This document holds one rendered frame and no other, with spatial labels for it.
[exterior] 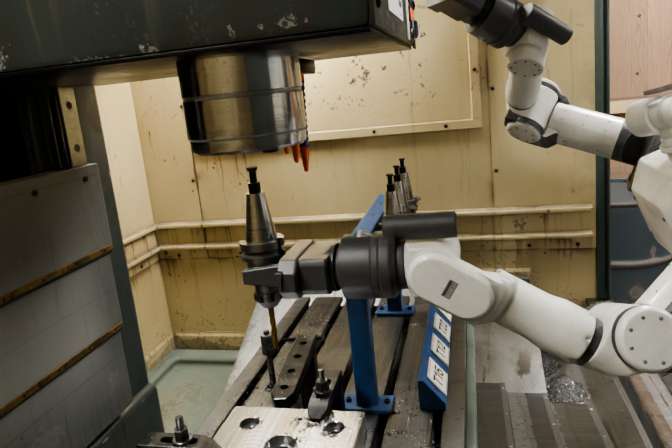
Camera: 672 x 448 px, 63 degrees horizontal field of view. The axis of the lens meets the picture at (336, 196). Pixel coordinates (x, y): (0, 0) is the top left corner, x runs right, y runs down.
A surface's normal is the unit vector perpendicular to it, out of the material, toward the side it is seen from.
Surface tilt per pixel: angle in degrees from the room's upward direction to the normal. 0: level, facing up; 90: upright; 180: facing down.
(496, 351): 24
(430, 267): 91
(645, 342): 70
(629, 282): 90
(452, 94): 90
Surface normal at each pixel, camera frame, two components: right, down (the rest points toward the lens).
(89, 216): 0.97, -0.05
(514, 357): -0.18, -0.81
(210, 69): -0.25, 0.22
